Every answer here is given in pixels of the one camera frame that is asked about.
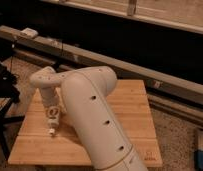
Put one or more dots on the black chair frame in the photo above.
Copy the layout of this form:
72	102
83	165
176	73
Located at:
9	95

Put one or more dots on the blue and white bin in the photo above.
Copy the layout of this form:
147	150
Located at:
198	154

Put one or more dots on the long wooden beam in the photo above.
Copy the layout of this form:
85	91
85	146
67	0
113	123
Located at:
163	82

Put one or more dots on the white plastic bottle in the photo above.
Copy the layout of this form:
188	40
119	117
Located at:
53	120

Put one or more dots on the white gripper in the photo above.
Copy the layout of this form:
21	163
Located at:
50	101

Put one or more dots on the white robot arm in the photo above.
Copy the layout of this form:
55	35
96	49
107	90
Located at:
83	93

